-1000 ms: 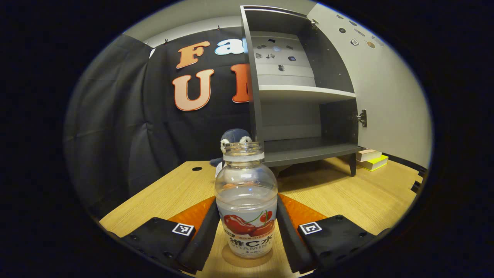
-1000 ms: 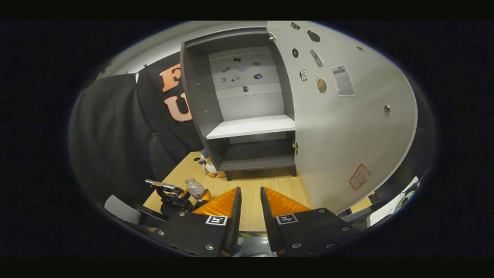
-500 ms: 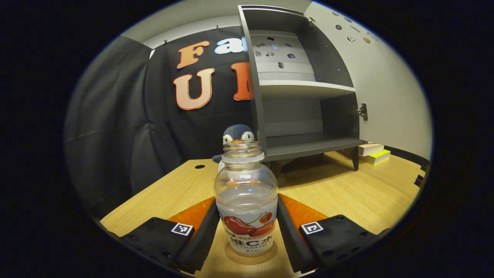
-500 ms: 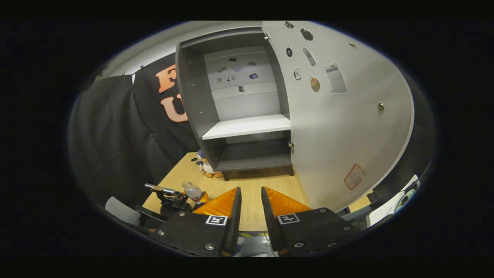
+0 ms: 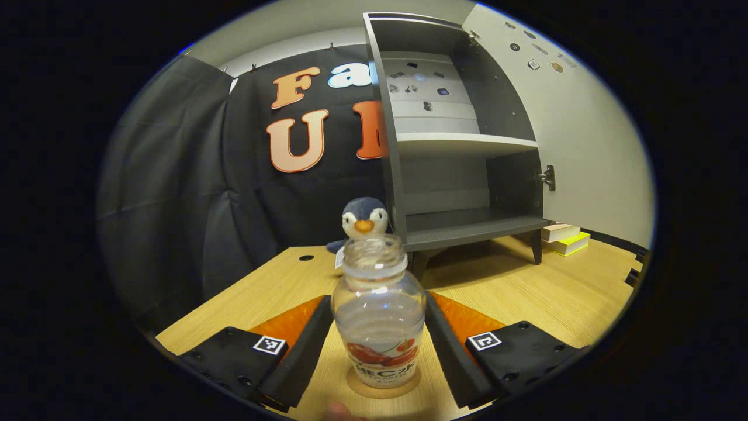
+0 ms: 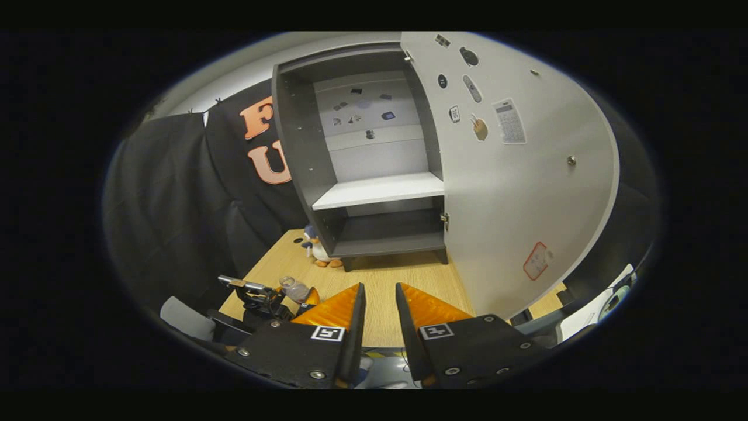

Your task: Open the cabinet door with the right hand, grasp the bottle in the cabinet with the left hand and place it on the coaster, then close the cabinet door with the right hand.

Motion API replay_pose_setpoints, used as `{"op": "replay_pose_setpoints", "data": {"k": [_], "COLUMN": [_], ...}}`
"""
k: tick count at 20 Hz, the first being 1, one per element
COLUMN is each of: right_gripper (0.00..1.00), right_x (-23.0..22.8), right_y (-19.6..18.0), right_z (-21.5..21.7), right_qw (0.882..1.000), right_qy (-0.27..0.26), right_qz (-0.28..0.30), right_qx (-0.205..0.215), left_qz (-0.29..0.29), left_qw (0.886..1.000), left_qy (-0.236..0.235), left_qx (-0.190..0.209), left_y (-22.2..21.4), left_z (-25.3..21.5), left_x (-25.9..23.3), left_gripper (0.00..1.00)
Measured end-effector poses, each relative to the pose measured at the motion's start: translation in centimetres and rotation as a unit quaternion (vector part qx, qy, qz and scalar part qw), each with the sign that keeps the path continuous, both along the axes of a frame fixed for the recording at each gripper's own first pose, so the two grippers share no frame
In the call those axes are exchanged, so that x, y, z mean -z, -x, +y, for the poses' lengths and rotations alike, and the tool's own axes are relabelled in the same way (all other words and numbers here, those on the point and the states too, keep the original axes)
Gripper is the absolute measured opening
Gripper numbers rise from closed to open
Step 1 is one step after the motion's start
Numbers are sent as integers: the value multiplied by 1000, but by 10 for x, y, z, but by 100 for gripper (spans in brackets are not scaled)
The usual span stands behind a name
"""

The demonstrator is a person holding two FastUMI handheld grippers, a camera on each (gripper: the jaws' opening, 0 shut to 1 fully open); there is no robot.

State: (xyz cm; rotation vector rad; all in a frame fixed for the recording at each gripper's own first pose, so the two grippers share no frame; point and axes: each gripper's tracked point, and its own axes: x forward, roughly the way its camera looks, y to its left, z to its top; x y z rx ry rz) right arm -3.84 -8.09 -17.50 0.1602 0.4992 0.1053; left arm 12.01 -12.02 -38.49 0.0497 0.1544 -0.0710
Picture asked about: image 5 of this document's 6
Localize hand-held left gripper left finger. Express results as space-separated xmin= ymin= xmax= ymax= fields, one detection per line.
xmin=174 ymin=295 xmax=335 ymax=410

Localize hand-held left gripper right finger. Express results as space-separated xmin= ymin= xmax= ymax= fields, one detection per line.
xmin=424 ymin=291 xmax=587 ymax=410

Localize round brown coaster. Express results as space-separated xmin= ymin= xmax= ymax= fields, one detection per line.
xmin=345 ymin=365 xmax=422 ymax=400

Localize clear plastic bottle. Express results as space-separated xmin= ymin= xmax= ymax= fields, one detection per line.
xmin=330 ymin=233 xmax=427 ymax=389

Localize beige cabinet door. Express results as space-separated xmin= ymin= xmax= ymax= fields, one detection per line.
xmin=461 ymin=3 xmax=656 ymax=250

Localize grey cabinet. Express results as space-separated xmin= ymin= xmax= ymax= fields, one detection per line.
xmin=362 ymin=12 xmax=553 ymax=280

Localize penguin plush toy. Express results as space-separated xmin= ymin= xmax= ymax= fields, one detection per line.
xmin=325 ymin=196 xmax=392 ymax=270

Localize yellow book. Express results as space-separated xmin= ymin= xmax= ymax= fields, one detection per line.
xmin=548 ymin=232 xmax=591 ymax=257

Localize black backdrop cloth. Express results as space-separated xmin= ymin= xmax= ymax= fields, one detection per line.
xmin=96 ymin=44 xmax=650 ymax=334

